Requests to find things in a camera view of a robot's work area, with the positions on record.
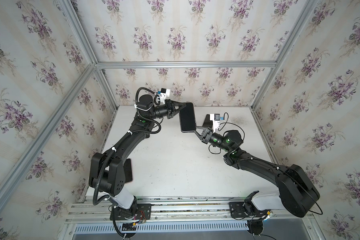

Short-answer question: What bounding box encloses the right thin black cable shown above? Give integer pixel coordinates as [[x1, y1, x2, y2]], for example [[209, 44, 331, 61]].
[[207, 112, 324, 216]]

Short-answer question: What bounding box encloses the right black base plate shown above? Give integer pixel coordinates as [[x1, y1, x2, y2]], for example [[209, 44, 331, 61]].
[[229, 202, 271, 219]]

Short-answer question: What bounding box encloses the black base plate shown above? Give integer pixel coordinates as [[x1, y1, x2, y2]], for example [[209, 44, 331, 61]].
[[229, 202, 271, 219], [110, 204, 152, 221]]

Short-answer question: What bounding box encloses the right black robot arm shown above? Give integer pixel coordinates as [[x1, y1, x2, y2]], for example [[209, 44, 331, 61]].
[[191, 120, 320, 218]]

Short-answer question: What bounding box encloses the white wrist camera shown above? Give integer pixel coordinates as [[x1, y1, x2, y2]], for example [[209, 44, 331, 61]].
[[210, 114, 224, 132], [155, 88, 171, 102]]

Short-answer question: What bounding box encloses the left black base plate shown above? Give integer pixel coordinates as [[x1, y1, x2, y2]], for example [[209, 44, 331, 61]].
[[110, 204, 152, 221]]

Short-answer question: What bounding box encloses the aluminium rail base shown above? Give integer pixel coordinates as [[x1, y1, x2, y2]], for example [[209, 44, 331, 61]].
[[64, 196, 314, 224]]

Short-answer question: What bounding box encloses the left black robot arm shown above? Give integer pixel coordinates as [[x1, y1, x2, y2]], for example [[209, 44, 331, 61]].
[[89, 95, 187, 210]]

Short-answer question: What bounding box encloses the aluminium frame cage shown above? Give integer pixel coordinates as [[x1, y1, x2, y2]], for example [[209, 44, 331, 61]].
[[0, 0, 319, 217]]

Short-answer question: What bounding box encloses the white vented grille strip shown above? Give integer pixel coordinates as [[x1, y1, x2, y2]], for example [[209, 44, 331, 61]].
[[74, 221, 249, 235]]

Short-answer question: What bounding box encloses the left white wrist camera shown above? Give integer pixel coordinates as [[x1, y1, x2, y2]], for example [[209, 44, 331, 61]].
[[155, 88, 171, 102]]

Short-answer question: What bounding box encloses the pink-cased phone near left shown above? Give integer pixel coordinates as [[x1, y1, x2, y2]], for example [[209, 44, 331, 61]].
[[124, 159, 133, 183]]

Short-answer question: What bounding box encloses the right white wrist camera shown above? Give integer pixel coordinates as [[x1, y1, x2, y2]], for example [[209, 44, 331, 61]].
[[210, 114, 224, 132]]

